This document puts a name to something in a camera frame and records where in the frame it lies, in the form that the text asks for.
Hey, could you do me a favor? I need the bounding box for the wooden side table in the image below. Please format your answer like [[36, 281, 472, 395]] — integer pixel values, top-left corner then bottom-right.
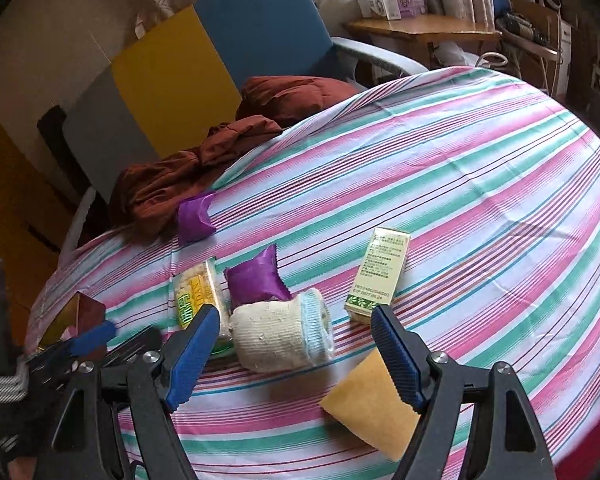
[[343, 14, 501, 61]]

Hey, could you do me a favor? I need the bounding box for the blue yellow grey armchair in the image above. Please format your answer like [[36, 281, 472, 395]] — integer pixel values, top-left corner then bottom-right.
[[38, 0, 426, 255]]

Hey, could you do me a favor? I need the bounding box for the purple foil pouch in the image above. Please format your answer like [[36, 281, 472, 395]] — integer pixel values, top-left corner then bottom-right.
[[224, 244, 292, 309], [176, 191, 216, 245]]

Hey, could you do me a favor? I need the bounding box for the pink box on table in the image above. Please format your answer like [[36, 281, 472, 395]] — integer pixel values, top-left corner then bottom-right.
[[396, 0, 427, 18]]

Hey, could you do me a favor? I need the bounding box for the rust brown cloth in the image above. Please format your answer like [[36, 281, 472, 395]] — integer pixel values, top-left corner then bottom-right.
[[109, 76, 358, 238]]

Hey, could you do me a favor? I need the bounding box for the snack bar wrapper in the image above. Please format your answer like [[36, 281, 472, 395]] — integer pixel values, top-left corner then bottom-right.
[[173, 258, 234, 359]]

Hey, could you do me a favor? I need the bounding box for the cream sock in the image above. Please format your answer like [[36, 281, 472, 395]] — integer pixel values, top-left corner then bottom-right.
[[230, 287, 335, 374]]

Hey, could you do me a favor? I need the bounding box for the striped bed sheet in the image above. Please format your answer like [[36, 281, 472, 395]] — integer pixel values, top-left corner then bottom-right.
[[26, 67, 600, 479]]

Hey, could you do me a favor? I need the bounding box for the dark red gold box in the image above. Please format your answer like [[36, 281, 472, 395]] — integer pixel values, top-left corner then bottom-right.
[[38, 292, 106, 350]]

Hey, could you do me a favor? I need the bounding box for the green white medicine box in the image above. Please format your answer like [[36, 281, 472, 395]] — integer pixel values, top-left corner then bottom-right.
[[344, 228, 411, 325]]

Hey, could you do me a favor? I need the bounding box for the red blanket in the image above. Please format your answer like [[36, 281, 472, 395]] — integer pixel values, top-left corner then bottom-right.
[[554, 358, 600, 480]]

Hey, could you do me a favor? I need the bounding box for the yellow sponge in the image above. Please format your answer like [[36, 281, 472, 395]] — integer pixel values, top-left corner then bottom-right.
[[320, 349, 419, 462]]

